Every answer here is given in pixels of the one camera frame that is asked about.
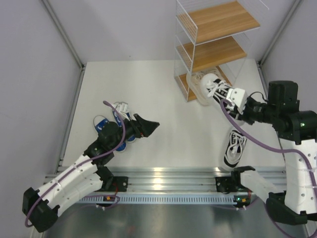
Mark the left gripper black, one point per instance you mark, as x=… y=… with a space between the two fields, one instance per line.
x=141 y=127

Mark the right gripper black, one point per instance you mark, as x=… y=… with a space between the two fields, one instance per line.
x=243 y=116

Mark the black white sneaker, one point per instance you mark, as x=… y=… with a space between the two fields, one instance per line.
x=214 y=89
x=234 y=150

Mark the beige lace sneaker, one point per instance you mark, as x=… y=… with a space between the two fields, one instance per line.
x=216 y=70
x=193 y=81

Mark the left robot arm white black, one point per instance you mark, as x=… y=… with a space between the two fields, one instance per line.
x=89 y=173

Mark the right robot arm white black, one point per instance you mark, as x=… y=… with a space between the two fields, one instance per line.
x=297 y=132

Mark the blue canvas sneaker inner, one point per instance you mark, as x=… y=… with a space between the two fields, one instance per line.
x=119 y=117

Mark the blue canvas sneaker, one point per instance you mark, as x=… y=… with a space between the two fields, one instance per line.
x=119 y=117
x=99 y=122

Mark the blue canvas sneaker outer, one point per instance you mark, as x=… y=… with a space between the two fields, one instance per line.
x=99 y=122

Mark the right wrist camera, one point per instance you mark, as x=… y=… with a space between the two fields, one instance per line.
x=237 y=99

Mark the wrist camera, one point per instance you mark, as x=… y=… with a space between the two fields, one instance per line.
x=121 y=107
x=237 y=99

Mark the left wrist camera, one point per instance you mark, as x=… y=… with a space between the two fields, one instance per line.
x=121 y=107

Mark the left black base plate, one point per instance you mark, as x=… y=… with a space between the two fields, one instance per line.
x=115 y=184

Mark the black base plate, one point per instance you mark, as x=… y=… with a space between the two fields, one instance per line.
x=228 y=185
x=115 y=184

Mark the aluminium mounting rail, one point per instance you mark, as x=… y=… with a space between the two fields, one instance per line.
x=178 y=179

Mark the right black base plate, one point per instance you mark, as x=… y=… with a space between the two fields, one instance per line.
x=228 y=185

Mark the perforated cable duct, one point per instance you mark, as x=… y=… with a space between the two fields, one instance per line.
x=133 y=198

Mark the white wire wooden shoe shelf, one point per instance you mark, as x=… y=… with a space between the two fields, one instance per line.
x=213 y=34

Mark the right aluminium frame post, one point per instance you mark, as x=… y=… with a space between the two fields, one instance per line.
x=293 y=9

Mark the aluminium frame post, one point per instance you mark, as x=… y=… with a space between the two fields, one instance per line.
x=61 y=30
x=293 y=9

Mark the left aluminium frame post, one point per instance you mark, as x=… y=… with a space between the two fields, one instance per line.
x=61 y=30

